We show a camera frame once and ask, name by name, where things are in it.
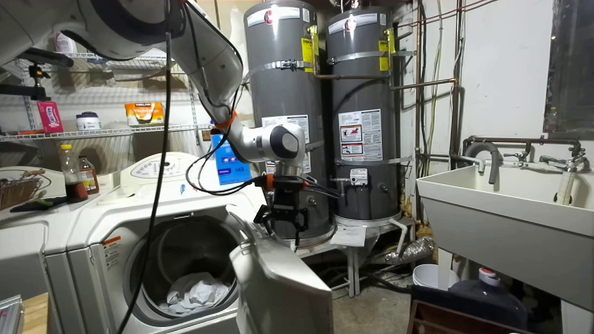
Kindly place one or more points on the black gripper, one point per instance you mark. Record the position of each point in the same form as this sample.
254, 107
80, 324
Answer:
282, 213

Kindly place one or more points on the white washing machine door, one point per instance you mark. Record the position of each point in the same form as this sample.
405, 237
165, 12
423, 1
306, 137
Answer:
278, 294

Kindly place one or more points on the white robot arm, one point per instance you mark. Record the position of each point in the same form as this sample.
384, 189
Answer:
123, 31

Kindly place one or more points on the white washing machine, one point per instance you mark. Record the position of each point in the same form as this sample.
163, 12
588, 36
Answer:
126, 250

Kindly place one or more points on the blue detergent box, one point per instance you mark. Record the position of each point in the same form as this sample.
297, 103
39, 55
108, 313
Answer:
230, 170

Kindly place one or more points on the white laundry in drum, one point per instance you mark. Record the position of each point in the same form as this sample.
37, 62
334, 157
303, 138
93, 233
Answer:
195, 292

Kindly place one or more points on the left grey water heater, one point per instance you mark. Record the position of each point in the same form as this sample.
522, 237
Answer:
282, 64

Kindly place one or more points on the grey water heater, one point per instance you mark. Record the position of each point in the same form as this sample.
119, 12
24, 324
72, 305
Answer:
362, 116
282, 64

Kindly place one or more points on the white plastic bucket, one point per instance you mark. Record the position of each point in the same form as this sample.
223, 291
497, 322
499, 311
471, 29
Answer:
431, 276

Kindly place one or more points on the orange package on shelf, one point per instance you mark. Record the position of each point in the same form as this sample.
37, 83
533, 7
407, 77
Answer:
145, 114

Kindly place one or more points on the right grey water heater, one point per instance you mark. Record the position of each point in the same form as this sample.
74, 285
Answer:
362, 116

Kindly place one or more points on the metal sink faucet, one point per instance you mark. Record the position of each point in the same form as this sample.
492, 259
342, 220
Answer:
575, 163

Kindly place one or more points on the white jar on shelf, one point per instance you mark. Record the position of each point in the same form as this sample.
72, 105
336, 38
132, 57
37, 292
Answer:
87, 122

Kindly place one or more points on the brown liquid bottle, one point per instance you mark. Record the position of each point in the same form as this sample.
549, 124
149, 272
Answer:
71, 174

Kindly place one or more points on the blue water jug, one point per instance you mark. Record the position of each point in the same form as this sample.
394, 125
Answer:
488, 291

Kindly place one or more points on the white utility sink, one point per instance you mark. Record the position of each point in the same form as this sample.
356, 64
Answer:
518, 228

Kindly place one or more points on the white dryer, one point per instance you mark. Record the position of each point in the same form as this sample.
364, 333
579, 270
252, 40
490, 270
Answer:
24, 235

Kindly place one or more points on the pink box on shelf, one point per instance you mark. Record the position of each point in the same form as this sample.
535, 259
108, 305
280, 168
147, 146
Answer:
48, 116

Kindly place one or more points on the wire wall shelf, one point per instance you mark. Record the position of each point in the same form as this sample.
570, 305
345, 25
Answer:
100, 87

